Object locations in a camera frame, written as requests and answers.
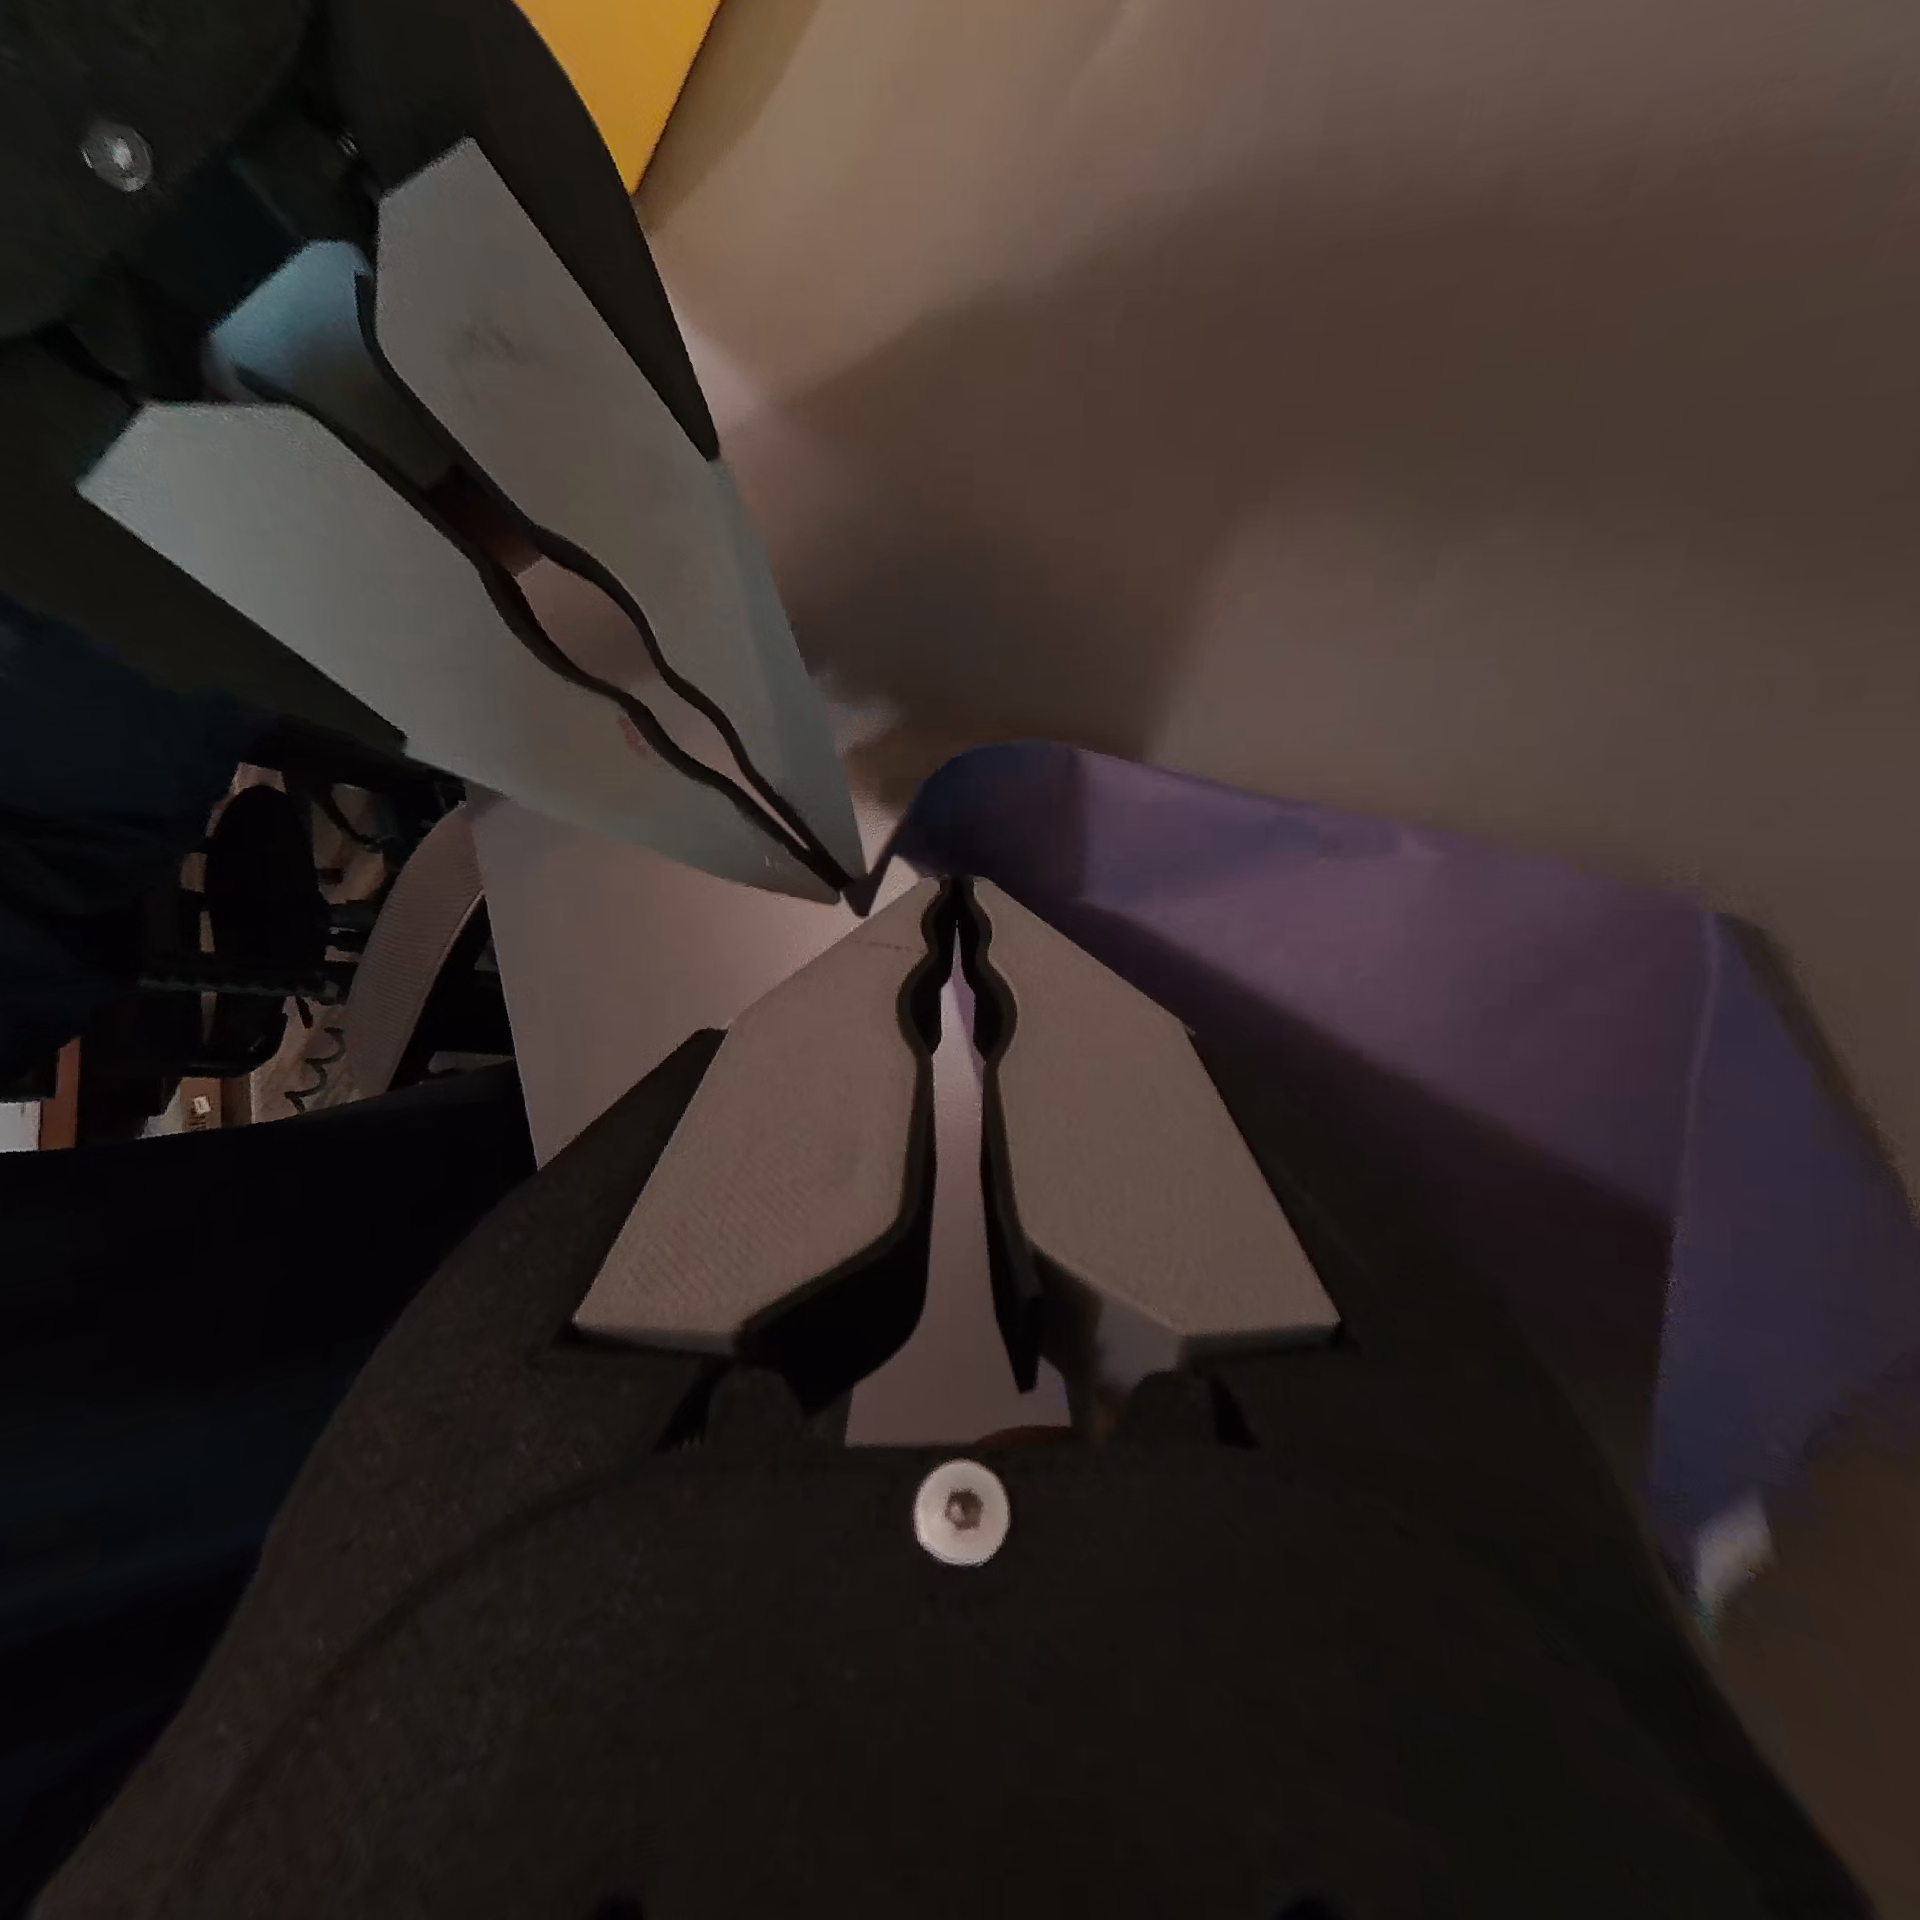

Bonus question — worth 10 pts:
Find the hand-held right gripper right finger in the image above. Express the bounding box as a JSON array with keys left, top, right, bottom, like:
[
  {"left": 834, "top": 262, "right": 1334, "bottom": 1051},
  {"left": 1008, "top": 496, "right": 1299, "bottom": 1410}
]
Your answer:
[{"left": 958, "top": 877, "right": 1345, "bottom": 1396}]

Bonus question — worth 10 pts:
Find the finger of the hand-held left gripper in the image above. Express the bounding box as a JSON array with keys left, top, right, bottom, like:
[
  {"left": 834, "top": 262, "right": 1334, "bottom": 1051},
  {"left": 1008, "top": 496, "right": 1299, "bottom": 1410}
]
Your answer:
[
  {"left": 360, "top": 136, "right": 874, "bottom": 886},
  {"left": 77, "top": 246, "right": 848, "bottom": 906}
]

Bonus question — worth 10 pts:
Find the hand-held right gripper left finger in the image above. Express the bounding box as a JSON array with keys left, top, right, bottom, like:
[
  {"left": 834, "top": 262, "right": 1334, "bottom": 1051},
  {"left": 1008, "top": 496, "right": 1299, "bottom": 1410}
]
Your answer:
[{"left": 570, "top": 877, "right": 962, "bottom": 1415}]

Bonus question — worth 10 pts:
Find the purple paper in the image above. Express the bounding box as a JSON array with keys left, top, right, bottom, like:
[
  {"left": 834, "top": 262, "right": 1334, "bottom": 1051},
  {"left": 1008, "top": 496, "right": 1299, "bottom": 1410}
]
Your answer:
[{"left": 470, "top": 742, "right": 1920, "bottom": 1613}]

